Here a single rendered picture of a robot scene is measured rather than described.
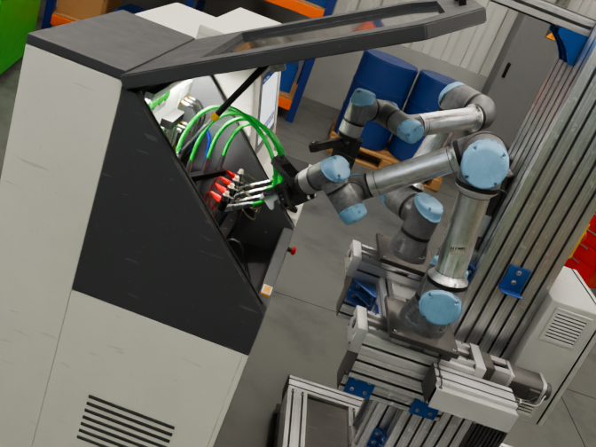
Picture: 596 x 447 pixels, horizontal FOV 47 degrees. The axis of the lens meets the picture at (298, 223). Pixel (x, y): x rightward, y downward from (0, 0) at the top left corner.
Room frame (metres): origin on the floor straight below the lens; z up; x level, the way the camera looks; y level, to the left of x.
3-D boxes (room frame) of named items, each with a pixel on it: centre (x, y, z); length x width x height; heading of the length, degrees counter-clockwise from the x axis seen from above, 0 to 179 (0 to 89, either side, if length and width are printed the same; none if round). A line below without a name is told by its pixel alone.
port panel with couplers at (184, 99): (2.36, 0.53, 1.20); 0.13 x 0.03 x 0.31; 1
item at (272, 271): (2.13, 0.02, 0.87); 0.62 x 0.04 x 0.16; 1
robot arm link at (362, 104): (2.25, -0.05, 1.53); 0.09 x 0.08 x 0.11; 133
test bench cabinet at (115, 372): (2.12, 0.29, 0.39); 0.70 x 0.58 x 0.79; 1
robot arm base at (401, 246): (2.42, -0.42, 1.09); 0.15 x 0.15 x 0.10
